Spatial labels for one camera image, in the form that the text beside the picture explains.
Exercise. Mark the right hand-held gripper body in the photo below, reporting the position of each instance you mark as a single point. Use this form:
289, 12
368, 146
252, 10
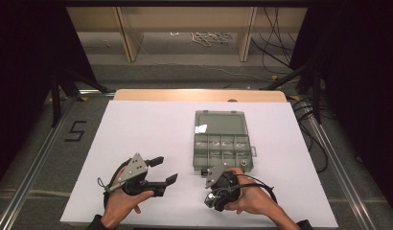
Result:
215, 175

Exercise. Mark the person's left hand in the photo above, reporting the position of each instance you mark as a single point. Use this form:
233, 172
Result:
118, 207

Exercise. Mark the black metal stand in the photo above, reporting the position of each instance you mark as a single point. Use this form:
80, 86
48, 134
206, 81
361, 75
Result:
55, 96
316, 96

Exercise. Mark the white paper sheet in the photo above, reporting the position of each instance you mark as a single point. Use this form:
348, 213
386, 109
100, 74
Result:
153, 127

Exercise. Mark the person's right hand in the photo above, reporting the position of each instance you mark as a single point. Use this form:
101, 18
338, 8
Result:
253, 199

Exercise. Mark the clear plastic compartment box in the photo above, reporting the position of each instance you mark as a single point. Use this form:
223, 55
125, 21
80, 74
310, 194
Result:
221, 123

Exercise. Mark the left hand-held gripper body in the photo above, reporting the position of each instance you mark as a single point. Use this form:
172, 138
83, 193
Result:
135, 167

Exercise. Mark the dark curtain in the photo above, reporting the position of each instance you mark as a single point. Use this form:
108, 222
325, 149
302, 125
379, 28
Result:
22, 64
360, 80

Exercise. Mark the aluminium floor rail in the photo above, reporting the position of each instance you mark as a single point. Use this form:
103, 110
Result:
341, 179
28, 182

